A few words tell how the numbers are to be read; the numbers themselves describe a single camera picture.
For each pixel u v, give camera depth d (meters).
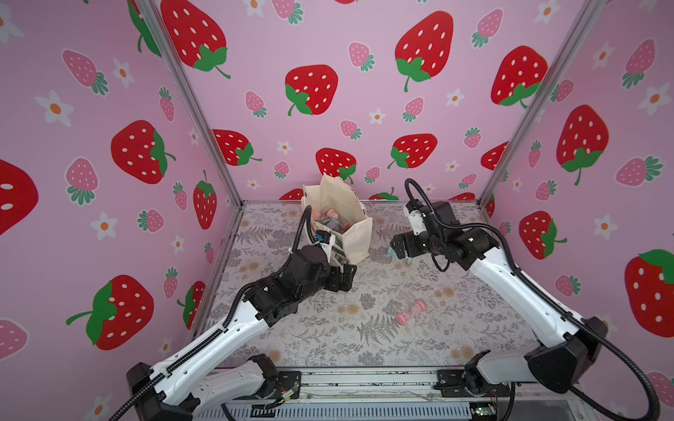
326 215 1.07
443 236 0.55
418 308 0.86
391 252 0.72
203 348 0.42
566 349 0.38
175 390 0.39
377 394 0.73
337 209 1.07
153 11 0.67
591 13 0.69
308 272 0.50
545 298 0.43
